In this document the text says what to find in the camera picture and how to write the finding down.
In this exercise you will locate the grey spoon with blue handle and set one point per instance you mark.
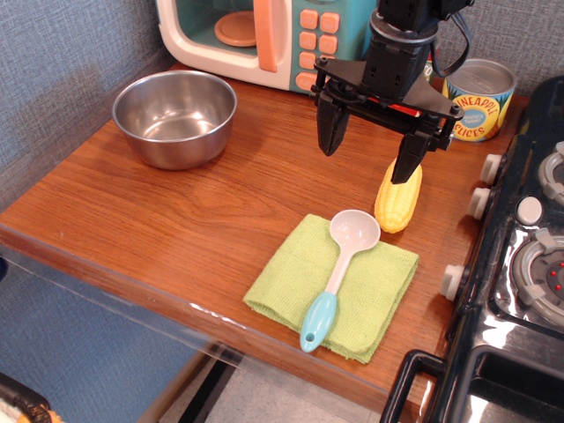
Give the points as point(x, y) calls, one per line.
point(353, 231)

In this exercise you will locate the stainless steel pot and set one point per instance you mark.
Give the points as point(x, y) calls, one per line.
point(177, 119)

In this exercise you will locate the pineapple slices can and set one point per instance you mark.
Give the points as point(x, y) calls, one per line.
point(483, 89)

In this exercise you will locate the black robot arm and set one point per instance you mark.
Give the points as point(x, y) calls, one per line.
point(416, 12)

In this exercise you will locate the toy microwave oven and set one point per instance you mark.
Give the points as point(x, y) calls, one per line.
point(265, 42)

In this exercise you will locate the black toy stove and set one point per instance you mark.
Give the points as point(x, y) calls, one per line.
point(504, 361)

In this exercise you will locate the yellow plastic corncob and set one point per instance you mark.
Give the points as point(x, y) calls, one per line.
point(396, 203)

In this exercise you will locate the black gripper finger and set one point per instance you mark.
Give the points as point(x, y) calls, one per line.
point(332, 119)
point(412, 151)

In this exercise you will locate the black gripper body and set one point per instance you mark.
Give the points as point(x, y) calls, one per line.
point(387, 85)

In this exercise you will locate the tomato sauce can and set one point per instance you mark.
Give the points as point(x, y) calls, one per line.
point(429, 72)

